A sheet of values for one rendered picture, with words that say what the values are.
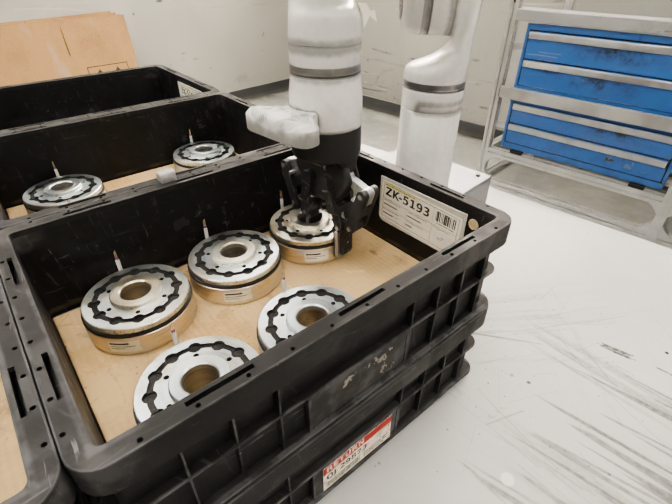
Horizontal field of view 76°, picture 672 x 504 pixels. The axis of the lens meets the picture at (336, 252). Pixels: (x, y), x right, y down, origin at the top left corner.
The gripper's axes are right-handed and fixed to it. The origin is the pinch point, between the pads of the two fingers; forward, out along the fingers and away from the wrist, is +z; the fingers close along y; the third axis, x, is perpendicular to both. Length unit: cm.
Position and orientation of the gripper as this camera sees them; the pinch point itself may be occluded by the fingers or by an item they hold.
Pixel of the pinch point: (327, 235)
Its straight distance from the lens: 53.5
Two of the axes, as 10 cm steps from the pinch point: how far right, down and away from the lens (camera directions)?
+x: -6.9, 4.1, -5.9
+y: -7.2, -3.9, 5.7
